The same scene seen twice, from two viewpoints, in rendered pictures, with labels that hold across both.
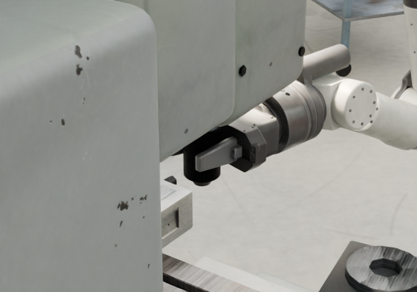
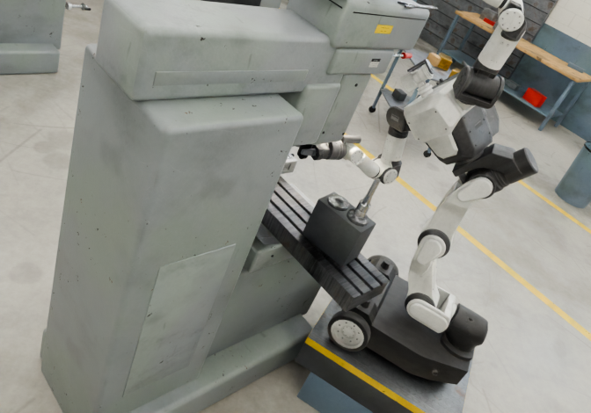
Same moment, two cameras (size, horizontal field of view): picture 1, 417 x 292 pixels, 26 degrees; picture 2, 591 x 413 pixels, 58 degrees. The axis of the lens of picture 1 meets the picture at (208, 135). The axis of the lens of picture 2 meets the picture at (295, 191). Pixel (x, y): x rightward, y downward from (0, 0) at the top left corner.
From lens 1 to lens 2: 1.05 m
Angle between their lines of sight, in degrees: 6
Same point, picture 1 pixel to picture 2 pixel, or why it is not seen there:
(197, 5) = (317, 112)
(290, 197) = (338, 186)
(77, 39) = (287, 116)
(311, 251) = not seen: hidden behind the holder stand
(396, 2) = not seen: hidden behind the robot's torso
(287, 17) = (342, 123)
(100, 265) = (272, 161)
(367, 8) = not seen: hidden behind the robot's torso
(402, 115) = (370, 165)
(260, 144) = (321, 154)
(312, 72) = (346, 141)
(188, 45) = (310, 121)
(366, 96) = (359, 154)
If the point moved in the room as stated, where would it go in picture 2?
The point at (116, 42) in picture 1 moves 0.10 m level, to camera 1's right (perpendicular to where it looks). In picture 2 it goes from (294, 119) to (324, 133)
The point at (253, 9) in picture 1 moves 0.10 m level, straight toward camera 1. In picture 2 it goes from (332, 118) to (326, 127)
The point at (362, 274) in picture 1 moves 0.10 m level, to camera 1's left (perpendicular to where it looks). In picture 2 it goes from (331, 199) to (309, 189)
